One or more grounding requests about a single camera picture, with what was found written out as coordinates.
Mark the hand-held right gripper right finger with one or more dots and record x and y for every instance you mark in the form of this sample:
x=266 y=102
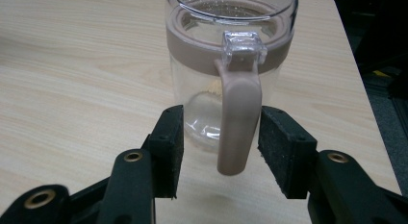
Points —
x=285 y=153

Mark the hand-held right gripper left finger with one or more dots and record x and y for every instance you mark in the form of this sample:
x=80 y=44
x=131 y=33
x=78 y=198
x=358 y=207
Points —
x=166 y=147

